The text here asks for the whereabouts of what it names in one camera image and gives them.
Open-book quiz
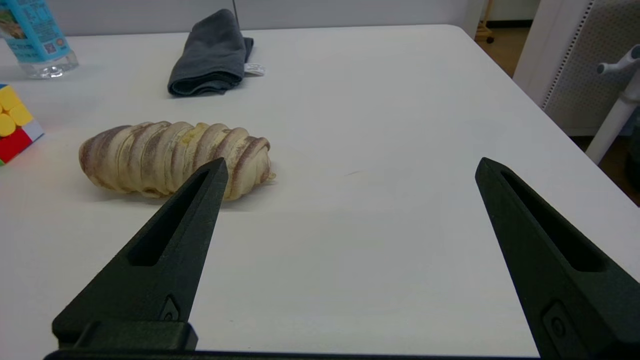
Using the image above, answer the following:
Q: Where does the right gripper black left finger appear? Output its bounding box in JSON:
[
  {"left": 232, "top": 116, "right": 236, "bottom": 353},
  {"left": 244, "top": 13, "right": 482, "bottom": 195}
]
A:
[{"left": 52, "top": 157, "right": 229, "bottom": 351}]

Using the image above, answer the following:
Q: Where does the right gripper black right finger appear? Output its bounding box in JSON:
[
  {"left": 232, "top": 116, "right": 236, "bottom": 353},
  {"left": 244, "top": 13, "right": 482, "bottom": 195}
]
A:
[{"left": 475, "top": 157, "right": 640, "bottom": 360}]

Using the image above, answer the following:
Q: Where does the clear water bottle blue label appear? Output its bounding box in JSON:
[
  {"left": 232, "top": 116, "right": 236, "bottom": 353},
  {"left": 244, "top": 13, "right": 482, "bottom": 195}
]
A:
[{"left": 0, "top": 0, "right": 80, "bottom": 80}]

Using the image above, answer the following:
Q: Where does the brown striped bread loaf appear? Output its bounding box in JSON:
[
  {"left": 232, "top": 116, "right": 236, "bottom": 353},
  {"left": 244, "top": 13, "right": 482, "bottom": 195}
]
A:
[{"left": 78, "top": 121, "right": 276, "bottom": 202}]

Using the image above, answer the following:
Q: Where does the white side table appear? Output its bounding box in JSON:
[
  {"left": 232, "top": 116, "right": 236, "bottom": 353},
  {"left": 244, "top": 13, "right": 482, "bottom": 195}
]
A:
[{"left": 585, "top": 75, "right": 640, "bottom": 166}]

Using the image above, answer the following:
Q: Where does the multicoloured puzzle cube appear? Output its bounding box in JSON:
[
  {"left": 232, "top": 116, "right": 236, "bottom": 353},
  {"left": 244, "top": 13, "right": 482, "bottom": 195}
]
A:
[{"left": 0, "top": 83, "right": 45, "bottom": 166}]

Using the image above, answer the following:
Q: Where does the folded dark grey towel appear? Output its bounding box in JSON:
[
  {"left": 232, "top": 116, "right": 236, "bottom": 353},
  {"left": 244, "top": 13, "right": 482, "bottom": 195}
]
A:
[{"left": 167, "top": 8, "right": 266, "bottom": 97}]

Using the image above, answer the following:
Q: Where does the white pegboard panel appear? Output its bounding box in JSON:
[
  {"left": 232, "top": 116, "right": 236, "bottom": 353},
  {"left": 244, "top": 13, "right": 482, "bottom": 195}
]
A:
[{"left": 512, "top": 0, "right": 640, "bottom": 137}]

